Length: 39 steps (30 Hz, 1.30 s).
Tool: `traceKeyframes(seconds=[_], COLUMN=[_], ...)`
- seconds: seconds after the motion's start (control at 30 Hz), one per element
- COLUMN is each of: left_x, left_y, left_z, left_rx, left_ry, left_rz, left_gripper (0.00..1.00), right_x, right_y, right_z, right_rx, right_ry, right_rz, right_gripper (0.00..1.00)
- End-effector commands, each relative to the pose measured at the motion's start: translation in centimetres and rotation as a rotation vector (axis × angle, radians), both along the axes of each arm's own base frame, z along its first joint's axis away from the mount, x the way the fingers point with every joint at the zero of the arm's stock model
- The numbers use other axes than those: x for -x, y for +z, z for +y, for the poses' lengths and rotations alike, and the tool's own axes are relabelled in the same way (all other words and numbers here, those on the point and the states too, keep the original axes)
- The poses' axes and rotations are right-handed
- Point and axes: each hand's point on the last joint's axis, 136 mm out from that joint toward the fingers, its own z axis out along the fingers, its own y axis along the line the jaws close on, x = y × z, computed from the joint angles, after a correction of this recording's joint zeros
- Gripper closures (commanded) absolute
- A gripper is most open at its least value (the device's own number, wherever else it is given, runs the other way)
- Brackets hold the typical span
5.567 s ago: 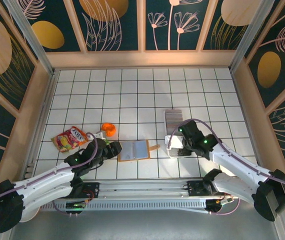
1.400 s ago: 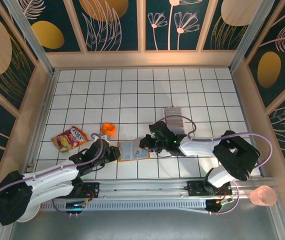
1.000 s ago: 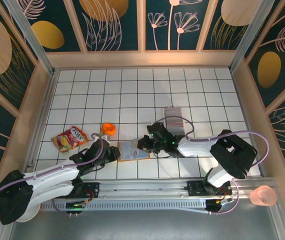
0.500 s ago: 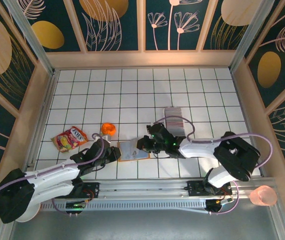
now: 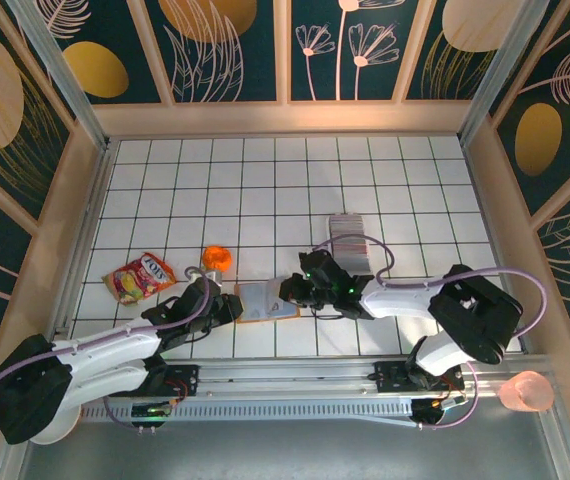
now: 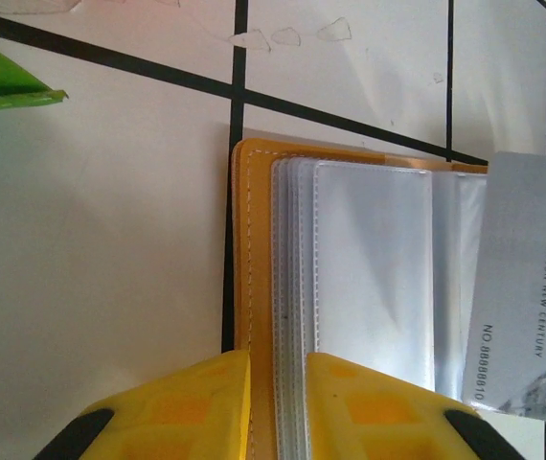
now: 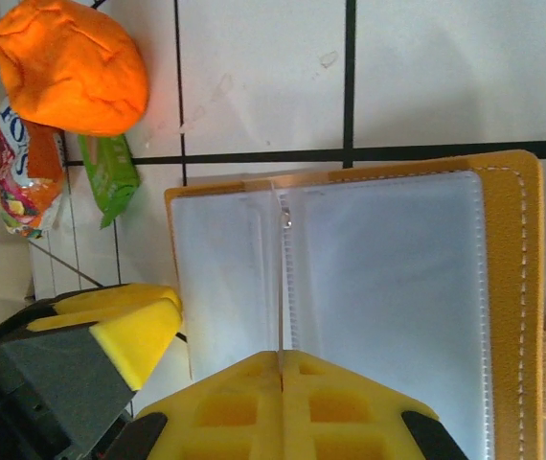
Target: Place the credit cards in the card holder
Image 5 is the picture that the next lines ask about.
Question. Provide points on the silver VIP card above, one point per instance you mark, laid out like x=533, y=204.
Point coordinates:
x=275, y=306

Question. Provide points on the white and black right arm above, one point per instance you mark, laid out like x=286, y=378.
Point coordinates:
x=395, y=302

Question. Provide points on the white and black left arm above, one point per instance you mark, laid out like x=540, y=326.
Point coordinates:
x=110, y=342

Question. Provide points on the stack of colourful cards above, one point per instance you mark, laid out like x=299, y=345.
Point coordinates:
x=350, y=250

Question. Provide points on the orange ball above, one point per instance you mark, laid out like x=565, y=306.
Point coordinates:
x=216, y=257

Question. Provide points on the colourful snack bag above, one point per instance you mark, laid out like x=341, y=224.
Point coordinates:
x=137, y=277

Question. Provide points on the grey metal sheet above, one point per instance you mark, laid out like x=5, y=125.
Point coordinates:
x=265, y=455

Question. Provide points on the pink plastic cup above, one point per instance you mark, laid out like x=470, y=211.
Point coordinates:
x=525, y=392

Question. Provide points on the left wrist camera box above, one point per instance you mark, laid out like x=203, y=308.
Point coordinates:
x=197, y=295

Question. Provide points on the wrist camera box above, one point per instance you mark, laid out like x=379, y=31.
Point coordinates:
x=317, y=265
x=197, y=295

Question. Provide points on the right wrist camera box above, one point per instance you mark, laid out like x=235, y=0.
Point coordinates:
x=317, y=265

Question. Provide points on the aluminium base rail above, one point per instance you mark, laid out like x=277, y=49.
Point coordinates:
x=290, y=375

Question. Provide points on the aluminium side rail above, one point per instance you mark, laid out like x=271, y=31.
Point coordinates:
x=498, y=250
x=86, y=225

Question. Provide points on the aluminium corner post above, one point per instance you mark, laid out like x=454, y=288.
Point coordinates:
x=500, y=75
x=65, y=75

